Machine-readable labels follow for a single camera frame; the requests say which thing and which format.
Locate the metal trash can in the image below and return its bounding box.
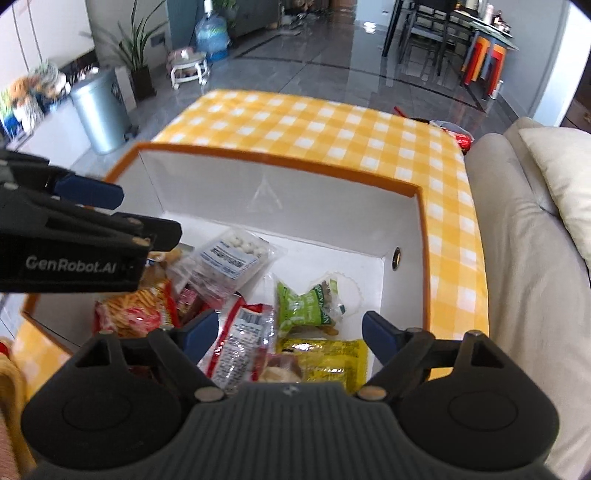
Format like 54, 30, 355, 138
69, 67, 132, 155

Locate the blue water jug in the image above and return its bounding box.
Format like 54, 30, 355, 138
194, 0, 232, 64

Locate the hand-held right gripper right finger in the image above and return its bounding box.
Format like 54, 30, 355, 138
358, 311, 509, 401

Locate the potted green plant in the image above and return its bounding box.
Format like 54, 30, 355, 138
79, 0, 168, 101

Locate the green snack packet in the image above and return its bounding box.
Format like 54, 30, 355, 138
276, 281, 324, 339

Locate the cream cushion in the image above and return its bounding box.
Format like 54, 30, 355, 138
518, 127, 591, 278

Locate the red noodle snack packet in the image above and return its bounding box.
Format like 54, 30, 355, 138
93, 281, 178, 339

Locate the yellow checkered tablecloth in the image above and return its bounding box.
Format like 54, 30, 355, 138
9, 89, 491, 370

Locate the white cabinet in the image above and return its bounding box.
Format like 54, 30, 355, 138
0, 98, 94, 163

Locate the orange plastic stool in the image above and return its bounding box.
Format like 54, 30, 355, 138
461, 34, 509, 100

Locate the yellow plush blanket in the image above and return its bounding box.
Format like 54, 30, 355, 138
0, 338, 37, 468

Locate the colourful ornament group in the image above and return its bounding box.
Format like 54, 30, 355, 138
0, 61, 71, 136

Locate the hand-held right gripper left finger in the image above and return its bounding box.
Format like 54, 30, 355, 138
74, 308, 227, 402

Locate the red crumpled packet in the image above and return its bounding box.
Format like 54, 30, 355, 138
428, 119, 475, 154

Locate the dark red snack bar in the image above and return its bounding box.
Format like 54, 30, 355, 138
198, 298, 279, 386

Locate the yellow snack packet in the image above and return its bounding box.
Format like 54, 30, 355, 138
276, 338, 370, 395

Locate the small wheeled stool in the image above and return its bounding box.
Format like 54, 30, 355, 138
166, 46, 212, 89

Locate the clear packet of white balls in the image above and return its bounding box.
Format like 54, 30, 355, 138
168, 226, 288, 308

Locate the glass dining table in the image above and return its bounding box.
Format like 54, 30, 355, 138
455, 0, 522, 52

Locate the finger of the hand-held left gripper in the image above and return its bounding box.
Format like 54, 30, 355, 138
0, 148, 126, 210
0, 189, 182, 254

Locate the grey sofa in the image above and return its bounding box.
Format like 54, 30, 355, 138
465, 117, 591, 472

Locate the orange cardboard box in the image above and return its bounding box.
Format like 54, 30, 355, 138
21, 142, 438, 394

